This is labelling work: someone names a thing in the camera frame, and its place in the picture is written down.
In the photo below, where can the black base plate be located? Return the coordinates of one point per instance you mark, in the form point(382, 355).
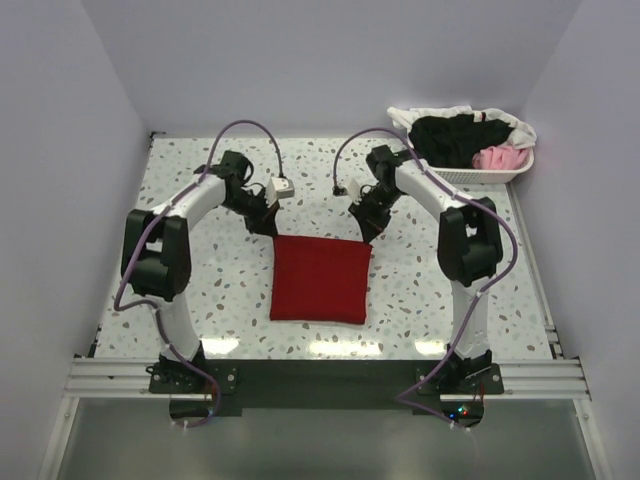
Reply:
point(228, 388)

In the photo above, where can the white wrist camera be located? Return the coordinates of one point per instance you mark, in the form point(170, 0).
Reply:
point(351, 190)
point(279, 188)

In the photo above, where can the black garment in basket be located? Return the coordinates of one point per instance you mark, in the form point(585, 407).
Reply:
point(453, 142)

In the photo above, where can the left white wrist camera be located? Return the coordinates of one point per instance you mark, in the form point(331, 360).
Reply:
point(279, 188)

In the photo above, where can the white laundry basket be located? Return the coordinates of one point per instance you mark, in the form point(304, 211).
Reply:
point(473, 176)

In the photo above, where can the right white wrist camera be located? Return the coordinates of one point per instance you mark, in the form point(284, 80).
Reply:
point(351, 190)

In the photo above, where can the pink garment in basket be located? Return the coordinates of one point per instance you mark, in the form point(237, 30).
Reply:
point(500, 158)

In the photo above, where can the aluminium frame rail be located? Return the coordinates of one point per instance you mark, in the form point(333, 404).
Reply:
point(558, 379)

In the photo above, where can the red t shirt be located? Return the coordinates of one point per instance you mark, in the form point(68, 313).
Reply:
point(320, 280)

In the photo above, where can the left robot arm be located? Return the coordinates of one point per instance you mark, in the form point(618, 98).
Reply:
point(156, 264)

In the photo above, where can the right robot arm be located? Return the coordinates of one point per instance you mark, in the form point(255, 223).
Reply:
point(469, 246)

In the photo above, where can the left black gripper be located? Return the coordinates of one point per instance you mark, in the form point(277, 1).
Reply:
point(264, 222)

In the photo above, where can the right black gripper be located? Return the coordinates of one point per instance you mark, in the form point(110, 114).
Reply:
point(370, 224)

